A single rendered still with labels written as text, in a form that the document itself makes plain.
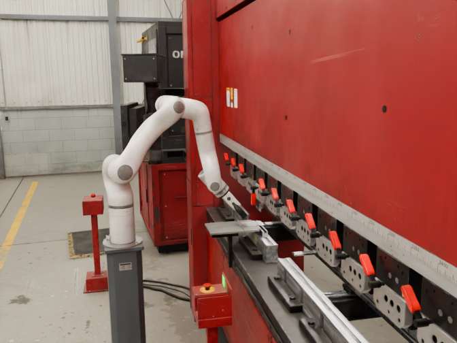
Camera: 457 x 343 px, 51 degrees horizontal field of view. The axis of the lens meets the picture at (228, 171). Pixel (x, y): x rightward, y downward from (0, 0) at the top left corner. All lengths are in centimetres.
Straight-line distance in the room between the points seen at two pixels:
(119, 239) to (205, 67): 144
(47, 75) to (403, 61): 855
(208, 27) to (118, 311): 189
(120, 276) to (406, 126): 160
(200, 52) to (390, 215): 227
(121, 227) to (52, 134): 725
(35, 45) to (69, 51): 58
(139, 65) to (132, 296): 165
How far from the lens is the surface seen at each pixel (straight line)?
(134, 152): 225
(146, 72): 340
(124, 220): 231
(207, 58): 330
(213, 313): 227
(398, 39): 123
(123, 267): 236
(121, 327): 248
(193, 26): 329
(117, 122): 926
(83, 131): 947
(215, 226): 257
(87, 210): 410
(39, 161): 958
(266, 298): 207
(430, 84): 111
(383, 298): 134
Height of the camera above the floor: 178
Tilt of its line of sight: 11 degrees down
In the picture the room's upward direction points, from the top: 1 degrees counter-clockwise
